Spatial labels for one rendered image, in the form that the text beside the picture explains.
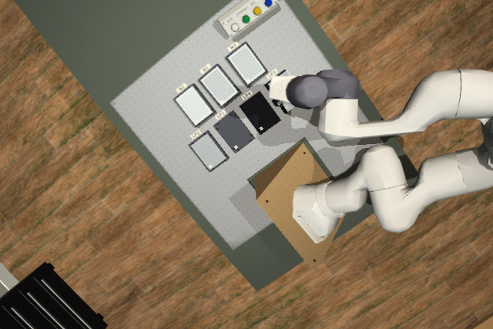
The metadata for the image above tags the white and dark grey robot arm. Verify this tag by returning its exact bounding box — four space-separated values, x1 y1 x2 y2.
269 69 493 243

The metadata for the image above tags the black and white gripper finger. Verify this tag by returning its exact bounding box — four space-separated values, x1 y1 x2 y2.
272 99 284 107

